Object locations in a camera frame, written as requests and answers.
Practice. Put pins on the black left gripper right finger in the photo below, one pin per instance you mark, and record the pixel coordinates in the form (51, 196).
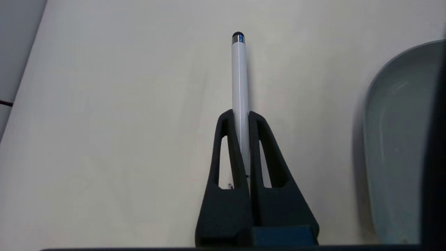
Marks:
(282, 205)

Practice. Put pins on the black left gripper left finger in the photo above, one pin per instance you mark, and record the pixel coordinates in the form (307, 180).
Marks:
(223, 212)

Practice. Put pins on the white pen with black tip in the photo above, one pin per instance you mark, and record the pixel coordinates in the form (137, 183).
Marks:
(239, 87)

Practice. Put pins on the grey blue plate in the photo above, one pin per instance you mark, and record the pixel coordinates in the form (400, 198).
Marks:
(393, 139)

